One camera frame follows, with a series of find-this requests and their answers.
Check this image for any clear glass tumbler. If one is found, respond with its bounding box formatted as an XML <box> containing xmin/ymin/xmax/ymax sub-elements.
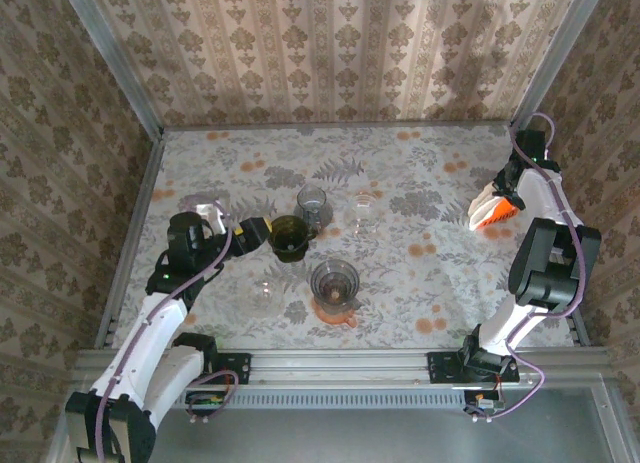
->
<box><xmin>344</xmin><ymin>190</ymin><xmax>382</xmax><ymax>234</ymax></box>

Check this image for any aluminium frame post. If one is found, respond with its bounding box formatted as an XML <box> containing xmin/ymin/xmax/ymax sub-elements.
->
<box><xmin>509</xmin><ymin>0</ymin><xmax>604</xmax><ymax>129</ymax></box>
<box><xmin>58</xmin><ymin>0</ymin><xmax>166</xmax><ymax>139</ymax></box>

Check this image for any aluminium frame rail with mounts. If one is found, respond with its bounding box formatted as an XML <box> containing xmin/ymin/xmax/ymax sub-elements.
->
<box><xmin>74</xmin><ymin>346</ymin><xmax>614</xmax><ymax>387</ymax></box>

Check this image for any olive green coffee dripper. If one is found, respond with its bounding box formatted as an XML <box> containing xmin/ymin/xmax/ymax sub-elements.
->
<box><xmin>268</xmin><ymin>215</ymin><xmax>319</xmax><ymax>263</ymax></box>

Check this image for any pink transparent coffee dripper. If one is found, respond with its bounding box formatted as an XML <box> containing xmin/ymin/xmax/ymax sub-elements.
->
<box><xmin>312</xmin><ymin>295</ymin><xmax>360</xmax><ymax>329</ymax></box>

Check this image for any clear round glass bowl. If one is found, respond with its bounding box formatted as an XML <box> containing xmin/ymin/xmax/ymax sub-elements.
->
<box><xmin>247</xmin><ymin>278</ymin><xmax>287</xmax><ymax>320</ymax></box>

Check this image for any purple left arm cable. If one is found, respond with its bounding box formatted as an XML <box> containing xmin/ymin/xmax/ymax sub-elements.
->
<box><xmin>92</xmin><ymin>195</ymin><xmax>234</xmax><ymax>463</ymax></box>

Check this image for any grey transparent coffee dripper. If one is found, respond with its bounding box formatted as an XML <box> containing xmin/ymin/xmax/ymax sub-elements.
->
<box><xmin>309</xmin><ymin>257</ymin><xmax>361</xmax><ymax>304</ymax></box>

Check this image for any slotted grey cable duct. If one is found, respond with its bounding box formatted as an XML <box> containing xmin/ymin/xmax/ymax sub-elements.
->
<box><xmin>184</xmin><ymin>386</ymin><xmax>501</xmax><ymax>409</ymax></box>

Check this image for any grey glass coffee server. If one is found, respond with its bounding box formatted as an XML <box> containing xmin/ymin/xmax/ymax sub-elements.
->
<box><xmin>295</xmin><ymin>182</ymin><xmax>334</xmax><ymax>234</ymax></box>

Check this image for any orange white filter box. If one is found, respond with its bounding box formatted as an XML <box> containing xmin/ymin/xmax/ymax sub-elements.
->
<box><xmin>467</xmin><ymin>187</ymin><xmax>525</xmax><ymax>233</ymax></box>

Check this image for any floral tablecloth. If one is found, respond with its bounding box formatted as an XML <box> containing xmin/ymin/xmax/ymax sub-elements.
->
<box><xmin>112</xmin><ymin>125</ymin><xmax>576</xmax><ymax>349</ymax></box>

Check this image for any small control board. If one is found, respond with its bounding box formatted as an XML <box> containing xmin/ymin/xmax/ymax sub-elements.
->
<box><xmin>464</xmin><ymin>390</ymin><xmax>504</xmax><ymax>419</ymax></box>
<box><xmin>185</xmin><ymin>390</ymin><xmax>226</xmax><ymax>417</ymax></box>

